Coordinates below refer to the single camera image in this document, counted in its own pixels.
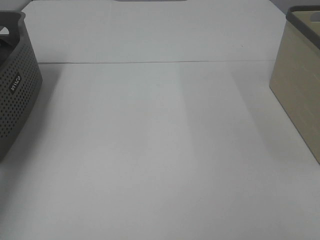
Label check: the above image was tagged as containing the beige basket with grey rim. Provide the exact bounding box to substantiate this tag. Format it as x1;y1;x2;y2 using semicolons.
269;5;320;161

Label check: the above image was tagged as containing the grey perforated plastic basket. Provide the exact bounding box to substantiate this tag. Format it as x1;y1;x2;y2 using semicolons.
0;10;43;159

